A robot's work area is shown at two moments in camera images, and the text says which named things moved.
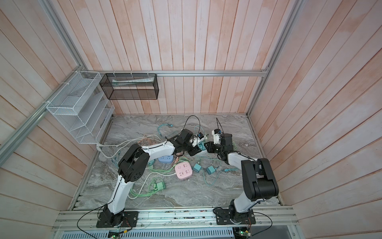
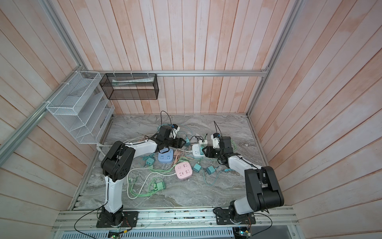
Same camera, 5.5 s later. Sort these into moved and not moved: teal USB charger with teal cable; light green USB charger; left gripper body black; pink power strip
Moved: left gripper body black
Not moved: teal USB charger with teal cable; pink power strip; light green USB charger
